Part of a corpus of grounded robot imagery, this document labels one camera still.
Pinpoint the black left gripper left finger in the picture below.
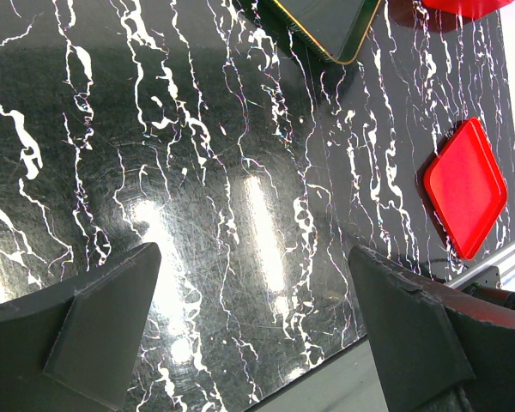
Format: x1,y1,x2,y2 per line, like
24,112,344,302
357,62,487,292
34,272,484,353
0,242,161,411

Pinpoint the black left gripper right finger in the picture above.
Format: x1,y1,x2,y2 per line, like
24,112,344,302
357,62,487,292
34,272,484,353
348,245,515,411

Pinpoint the red chocolate box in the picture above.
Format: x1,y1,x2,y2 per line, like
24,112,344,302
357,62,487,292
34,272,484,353
422,0,513,20

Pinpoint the red box lid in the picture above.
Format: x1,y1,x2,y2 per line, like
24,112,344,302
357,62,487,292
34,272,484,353
423,118,508,260

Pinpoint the dark green gold-rimmed tray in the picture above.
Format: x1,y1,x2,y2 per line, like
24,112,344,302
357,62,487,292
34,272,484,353
266,0,381,65

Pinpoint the aluminium front rail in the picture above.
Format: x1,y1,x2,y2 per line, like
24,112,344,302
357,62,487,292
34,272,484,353
445,240,515,290

